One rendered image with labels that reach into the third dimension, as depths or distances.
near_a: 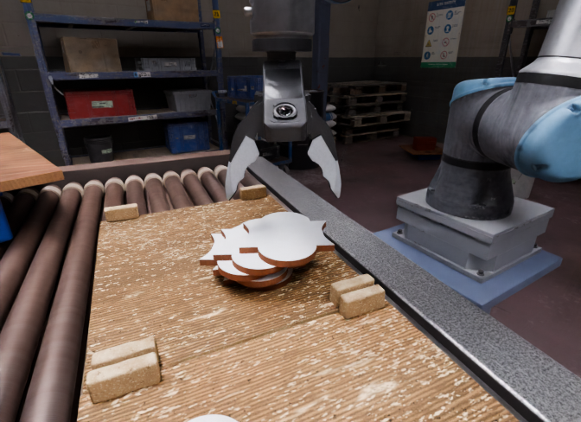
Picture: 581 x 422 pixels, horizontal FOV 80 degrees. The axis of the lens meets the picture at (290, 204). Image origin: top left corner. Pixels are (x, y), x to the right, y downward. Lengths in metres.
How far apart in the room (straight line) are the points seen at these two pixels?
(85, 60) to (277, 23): 4.00
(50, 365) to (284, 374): 0.25
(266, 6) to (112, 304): 0.40
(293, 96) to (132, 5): 4.71
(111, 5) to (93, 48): 0.81
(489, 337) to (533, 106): 0.30
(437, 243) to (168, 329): 0.50
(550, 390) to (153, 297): 0.46
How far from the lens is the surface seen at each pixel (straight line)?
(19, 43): 4.96
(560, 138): 0.54
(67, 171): 1.10
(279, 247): 0.45
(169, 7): 4.47
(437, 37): 6.06
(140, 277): 0.55
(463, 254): 0.69
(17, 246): 0.78
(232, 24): 5.40
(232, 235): 0.51
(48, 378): 0.47
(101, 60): 4.39
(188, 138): 4.58
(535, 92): 0.56
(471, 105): 0.66
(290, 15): 0.42
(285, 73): 0.42
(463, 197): 0.68
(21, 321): 0.57
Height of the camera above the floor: 1.22
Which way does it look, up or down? 23 degrees down
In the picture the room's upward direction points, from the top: straight up
